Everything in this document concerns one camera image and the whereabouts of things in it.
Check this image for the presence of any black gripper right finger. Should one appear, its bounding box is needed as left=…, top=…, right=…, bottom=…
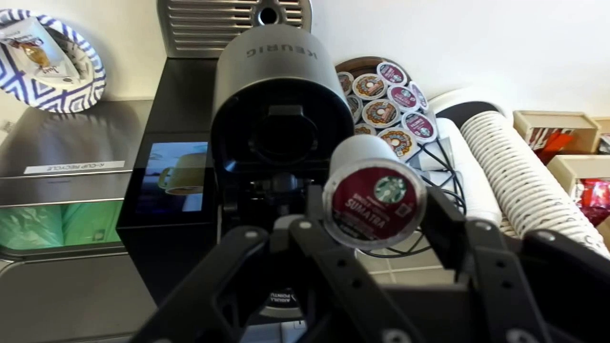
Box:
left=419, top=187, right=610, bottom=343

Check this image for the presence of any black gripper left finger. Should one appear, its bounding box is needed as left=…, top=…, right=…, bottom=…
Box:
left=129, top=185, right=425, bottom=343

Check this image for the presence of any white coffee pod maroon lid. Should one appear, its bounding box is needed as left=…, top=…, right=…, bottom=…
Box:
left=320, top=134, right=429, bottom=252

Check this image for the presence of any coffee pod brown lid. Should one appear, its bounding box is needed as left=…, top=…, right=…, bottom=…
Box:
left=343, top=94, right=364, bottom=124
left=377, top=124, right=419, bottom=160
left=335, top=69, right=356, bottom=97
left=350, top=71, right=389, bottom=103
left=360, top=97, right=402, bottom=130

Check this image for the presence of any black coffeemaker with screen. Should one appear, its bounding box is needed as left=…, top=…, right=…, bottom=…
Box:
left=116, top=0, right=358, bottom=322

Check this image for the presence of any stack of white paper cups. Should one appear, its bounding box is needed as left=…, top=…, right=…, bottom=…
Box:
left=457, top=109, right=610, bottom=259

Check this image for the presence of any red foil packet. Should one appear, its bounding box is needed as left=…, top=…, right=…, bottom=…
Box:
left=575, top=177, right=610, bottom=227

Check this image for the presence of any wooden tea bag box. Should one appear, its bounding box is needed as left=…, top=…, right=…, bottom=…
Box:
left=512, top=109, right=602, bottom=156
left=547, top=151, right=610, bottom=233

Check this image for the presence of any stainless steel appliance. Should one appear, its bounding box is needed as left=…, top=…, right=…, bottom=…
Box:
left=0, top=97, right=158, bottom=343

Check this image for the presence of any blue patterned paper plate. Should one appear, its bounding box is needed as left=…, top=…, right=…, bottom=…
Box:
left=0, top=8, right=108, bottom=116

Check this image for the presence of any white paper packet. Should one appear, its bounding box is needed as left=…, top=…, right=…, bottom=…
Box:
left=0, top=17, right=84, bottom=88

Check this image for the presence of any black wire pod carousel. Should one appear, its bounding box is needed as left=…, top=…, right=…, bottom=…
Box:
left=333, top=55, right=470, bottom=259

